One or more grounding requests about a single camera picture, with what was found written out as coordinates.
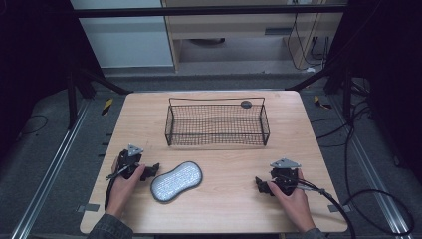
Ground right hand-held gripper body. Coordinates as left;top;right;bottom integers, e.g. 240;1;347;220
269;157;303;197

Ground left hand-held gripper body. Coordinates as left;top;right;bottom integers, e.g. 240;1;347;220
116;143;144;180

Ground silver scrubbing sponge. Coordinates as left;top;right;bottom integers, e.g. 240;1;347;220
149;160;204;204

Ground black wire mesh basket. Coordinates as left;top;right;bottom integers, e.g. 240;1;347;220
164;96;271;147

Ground person's left hand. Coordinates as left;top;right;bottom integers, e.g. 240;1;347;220
105;163;147;219

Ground person's right hand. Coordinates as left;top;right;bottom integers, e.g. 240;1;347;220
267;168;317;234

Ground yellow black striped tape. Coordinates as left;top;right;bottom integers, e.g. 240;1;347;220
313;95;333;111
101;97;114;117

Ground black metal stand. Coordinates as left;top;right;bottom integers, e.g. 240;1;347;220
65;64;134;131
285;49;369;122

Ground white cabinet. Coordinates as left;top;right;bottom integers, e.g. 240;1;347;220
69;0;175;70

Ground dark curtain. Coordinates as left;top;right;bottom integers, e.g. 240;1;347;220
326;0;422;182
0;0;105;160

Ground left hand-held gripper cable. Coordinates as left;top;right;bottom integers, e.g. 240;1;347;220
104;164;131;211

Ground hand-held gripper cable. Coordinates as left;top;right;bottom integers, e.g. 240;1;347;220
104;164;131;211
282;177;358;239

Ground right hand-held gripper cable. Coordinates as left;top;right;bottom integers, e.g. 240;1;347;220
282;177;358;239

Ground grey metal table bracket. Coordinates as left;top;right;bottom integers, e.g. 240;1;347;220
327;204;352;214
76;202;101;214

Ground black looped floor cable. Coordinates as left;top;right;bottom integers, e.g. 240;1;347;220
341;99;416;237

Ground aluminium floor rail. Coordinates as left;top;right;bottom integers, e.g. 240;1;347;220
9;99;92;239
329;96;413;239

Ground thin black floor cable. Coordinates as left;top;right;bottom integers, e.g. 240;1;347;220
19;114;50;135

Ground black hanging desk cables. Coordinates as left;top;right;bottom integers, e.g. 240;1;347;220
286;0;333;72

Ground black horizontal frame bar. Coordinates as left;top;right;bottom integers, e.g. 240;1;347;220
72;4;348;20

